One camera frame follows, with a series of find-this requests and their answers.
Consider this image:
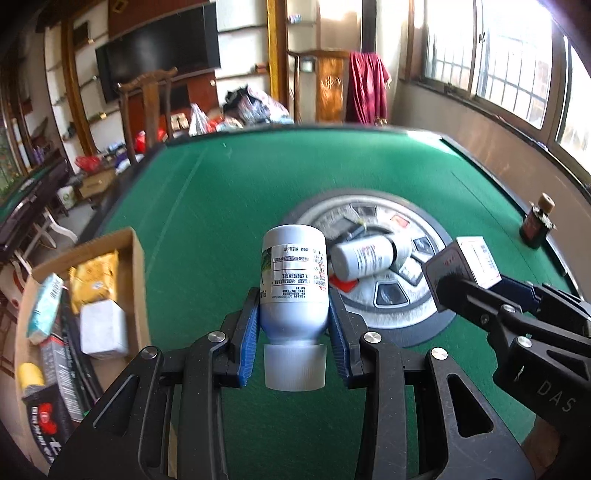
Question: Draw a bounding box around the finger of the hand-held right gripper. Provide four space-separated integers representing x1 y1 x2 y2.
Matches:
496 273 548 320
433 274 548 347

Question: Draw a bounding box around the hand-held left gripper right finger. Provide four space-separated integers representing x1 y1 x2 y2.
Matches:
327 293 539 480

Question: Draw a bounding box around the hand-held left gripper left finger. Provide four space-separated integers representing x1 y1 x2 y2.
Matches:
48 288 262 480

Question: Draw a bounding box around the black and white small box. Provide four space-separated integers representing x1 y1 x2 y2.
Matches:
424 235 503 319

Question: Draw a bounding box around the large white plastic bottle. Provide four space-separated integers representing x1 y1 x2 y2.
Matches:
259 224 329 392

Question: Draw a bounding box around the cardboard box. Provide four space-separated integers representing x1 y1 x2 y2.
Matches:
14 227 153 467

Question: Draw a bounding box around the dark bottle with wooden cap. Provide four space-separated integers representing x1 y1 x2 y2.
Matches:
519 193 557 250

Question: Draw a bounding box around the round mahjong table console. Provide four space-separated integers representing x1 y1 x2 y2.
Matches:
279 189 458 349

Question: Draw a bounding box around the small white bottle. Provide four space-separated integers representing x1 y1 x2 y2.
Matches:
330 233 413 281

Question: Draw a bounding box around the black pen yellow tip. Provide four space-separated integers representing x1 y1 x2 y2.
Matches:
339 222 370 243

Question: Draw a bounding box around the yellow cracker packet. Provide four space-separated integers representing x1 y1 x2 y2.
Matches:
68 250 121 315

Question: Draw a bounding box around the grey red carton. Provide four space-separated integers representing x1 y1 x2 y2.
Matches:
38 333 88 421

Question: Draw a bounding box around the light blue tissue pack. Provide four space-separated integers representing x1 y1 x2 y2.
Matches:
25 273 64 344

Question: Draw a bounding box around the low wooden cabinet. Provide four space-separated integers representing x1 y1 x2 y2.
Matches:
78 168 118 199

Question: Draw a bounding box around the black red printed box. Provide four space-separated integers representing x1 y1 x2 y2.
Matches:
21 383 77 464

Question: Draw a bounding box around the white plastic bag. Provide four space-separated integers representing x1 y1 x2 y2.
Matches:
188 104 211 137

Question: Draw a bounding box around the window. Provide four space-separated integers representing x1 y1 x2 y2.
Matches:
422 0 591 162

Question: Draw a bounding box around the pile of clothes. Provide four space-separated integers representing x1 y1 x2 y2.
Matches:
222 84 294 126

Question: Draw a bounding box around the wooden television cabinet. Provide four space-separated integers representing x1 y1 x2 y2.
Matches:
124 69 220 136

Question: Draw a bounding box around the red cloth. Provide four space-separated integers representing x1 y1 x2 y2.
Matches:
346 52 392 126

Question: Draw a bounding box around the dark wooden chair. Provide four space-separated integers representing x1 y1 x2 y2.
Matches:
116 67 178 163

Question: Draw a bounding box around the carved wooden chair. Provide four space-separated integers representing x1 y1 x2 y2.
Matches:
288 48 352 124

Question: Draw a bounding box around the folding mahjong table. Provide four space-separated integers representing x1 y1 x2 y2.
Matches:
0 159 79 259

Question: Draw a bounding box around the floral glass screen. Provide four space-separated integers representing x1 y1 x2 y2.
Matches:
0 124 24 195

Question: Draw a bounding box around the black television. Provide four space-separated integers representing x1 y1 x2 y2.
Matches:
95 2 221 104

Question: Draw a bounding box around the wooden wall shelf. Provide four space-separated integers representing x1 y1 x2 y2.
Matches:
44 23 121 153

